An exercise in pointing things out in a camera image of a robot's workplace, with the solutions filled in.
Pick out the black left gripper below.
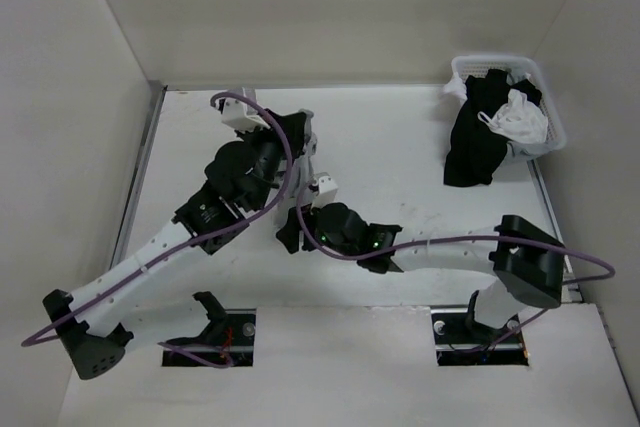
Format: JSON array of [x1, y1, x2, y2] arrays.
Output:
[[235, 109, 307, 212]]

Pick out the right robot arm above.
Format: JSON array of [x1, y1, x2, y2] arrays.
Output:
[[276, 201, 564, 343]]

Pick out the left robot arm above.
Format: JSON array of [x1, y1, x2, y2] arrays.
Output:
[[43, 107, 317, 380]]

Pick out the black tank top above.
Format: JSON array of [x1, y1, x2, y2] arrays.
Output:
[[443, 69, 542, 188]]

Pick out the white tank top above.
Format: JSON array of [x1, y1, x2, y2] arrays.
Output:
[[441, 68, 549, 145]]

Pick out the white plastic basket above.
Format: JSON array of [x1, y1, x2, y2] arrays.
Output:
[[451, 53, 567, 164]]

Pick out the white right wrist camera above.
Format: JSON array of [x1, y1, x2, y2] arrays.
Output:
[[309, 172, 338, 209]]

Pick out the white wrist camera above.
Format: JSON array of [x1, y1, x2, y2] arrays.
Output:
[[212, 97, 269, 133], [309, 172, 338, 209]]

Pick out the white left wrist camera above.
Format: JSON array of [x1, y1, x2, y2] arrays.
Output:
[[212, 97, 269, 133]]

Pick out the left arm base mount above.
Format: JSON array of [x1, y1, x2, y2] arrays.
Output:
[[161, 292, 257, 368]]

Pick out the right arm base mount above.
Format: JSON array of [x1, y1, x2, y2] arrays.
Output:
[[431, 308, 529, 367]]

